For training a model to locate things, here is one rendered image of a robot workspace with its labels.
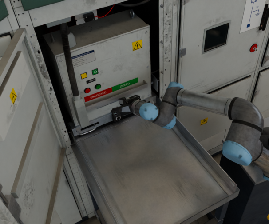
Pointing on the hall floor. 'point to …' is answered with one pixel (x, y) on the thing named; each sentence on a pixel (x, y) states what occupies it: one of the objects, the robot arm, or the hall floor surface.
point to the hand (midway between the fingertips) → (120, 103)
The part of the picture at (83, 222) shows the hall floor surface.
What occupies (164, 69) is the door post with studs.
